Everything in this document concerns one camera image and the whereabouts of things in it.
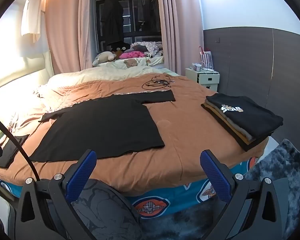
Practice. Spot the white hanging garment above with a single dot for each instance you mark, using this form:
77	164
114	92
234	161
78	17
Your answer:
31	15

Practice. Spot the white padded headboard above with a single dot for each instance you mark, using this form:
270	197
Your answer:
20	75

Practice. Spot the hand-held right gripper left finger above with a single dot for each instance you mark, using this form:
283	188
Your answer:
81	175

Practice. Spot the teal printed bed sheet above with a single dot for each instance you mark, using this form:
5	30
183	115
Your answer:
185	195

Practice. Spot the striped gift bag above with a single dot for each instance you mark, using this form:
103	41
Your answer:
206	58

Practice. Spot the pink cloth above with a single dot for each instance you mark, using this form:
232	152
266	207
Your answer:
133	54

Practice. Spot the dark flat folded cloth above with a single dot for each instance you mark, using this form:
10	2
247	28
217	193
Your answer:
11	150

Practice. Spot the long dark hanging coat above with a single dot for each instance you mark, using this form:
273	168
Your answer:
112	20

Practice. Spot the white power strip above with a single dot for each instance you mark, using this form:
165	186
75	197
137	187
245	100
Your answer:
210	70

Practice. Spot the beige plush toy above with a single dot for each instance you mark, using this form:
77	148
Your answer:
103	57

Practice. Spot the grey shag rug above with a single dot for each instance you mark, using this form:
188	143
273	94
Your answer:
285	155

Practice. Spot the white nightstand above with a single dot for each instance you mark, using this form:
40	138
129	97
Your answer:
207	80

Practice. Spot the black printed T-shirt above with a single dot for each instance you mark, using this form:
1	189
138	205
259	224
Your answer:
102	127

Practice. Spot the dark hanging garment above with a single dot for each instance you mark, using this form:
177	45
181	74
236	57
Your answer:
140	10
155	15

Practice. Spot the black plush toy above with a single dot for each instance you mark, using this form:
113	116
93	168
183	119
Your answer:
120	50

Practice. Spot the floral cloth pile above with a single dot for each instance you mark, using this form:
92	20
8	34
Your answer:
150	47

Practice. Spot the small clear container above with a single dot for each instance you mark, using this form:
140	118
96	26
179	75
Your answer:
197	67

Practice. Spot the person's grey patterned pants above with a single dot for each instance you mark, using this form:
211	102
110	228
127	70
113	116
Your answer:
102	210

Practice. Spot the pink curtain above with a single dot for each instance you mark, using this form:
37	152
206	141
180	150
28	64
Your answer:
180	30
65	30

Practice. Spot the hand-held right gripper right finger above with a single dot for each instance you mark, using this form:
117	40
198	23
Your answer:
215	177

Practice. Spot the brown blanket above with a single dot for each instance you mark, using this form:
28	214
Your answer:
190	130

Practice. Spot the stack of folded clothes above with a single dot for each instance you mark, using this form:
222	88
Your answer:
247	120

